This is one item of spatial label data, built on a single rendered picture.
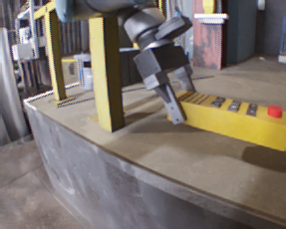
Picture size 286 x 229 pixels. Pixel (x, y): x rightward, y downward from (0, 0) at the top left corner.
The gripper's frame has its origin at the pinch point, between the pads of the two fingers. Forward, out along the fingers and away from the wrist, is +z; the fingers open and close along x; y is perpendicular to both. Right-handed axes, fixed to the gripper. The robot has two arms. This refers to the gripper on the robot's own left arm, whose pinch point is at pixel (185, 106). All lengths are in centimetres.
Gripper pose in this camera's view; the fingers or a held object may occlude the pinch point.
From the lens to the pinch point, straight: 39.7
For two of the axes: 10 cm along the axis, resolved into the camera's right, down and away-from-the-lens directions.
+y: -6.6, 2.7, 7.0
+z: 4.3, 9.0, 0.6
